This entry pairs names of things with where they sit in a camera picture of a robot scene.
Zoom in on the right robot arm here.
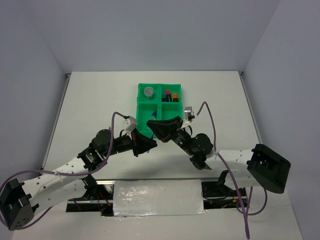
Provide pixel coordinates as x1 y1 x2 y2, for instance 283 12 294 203
146 116 291 196

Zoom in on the silver tape panel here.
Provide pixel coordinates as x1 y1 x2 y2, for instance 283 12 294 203
113 179 206 217

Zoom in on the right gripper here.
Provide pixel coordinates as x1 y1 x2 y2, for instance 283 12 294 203
145 116 195 156

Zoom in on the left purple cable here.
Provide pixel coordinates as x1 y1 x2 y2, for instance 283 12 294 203
0 111 130 230

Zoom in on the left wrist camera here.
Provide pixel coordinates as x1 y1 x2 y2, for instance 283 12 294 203
122 116 138 133

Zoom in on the blue-capped black highlighter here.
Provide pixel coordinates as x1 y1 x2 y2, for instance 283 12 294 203
161 94 167 102

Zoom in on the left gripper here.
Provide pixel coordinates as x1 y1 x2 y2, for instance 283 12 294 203
102 125 157 157

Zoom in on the table edge rail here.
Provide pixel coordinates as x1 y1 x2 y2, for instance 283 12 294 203
238 71 254 119
40 73 71 170

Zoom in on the clear round container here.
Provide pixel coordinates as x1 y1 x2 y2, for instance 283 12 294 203
143 86 155 99

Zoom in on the table right edge rail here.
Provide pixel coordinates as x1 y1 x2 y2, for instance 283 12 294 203
238 71 254 119

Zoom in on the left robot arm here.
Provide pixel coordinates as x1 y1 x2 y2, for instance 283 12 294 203
0 129 157 231

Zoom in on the clear spray bottle blue cap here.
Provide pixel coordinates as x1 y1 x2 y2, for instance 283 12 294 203
149 110 158 121

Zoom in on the table left edge rail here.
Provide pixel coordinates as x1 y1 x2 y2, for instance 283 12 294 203
40 73 71 170

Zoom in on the green four-compartment tray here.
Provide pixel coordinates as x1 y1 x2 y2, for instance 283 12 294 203
136 83 183 137

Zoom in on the orange-capped black highlighter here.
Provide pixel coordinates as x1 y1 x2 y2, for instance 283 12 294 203
172 93 179 102

